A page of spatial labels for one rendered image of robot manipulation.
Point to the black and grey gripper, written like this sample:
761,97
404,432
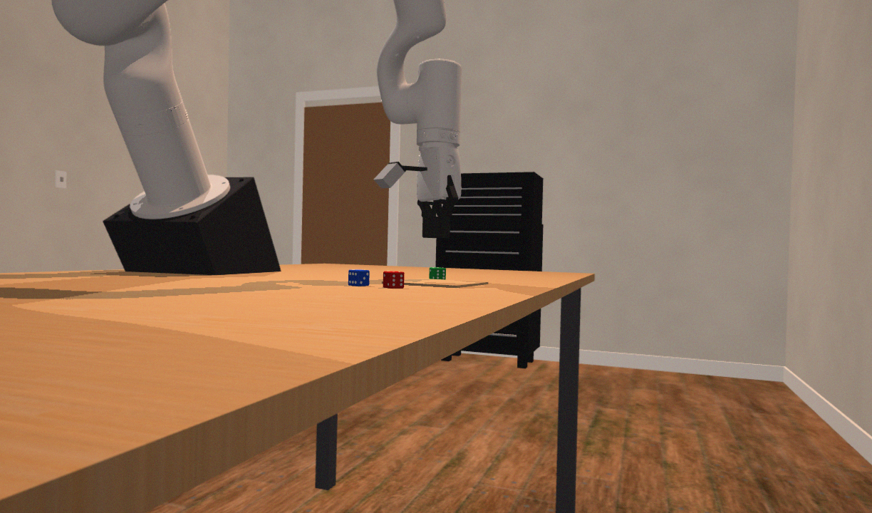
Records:
440,183

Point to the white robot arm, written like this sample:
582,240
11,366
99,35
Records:
143,94

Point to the blue die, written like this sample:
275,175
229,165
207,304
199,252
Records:
358,278

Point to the tan mat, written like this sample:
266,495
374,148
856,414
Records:
442,283

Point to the red die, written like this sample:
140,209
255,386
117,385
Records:
393,279

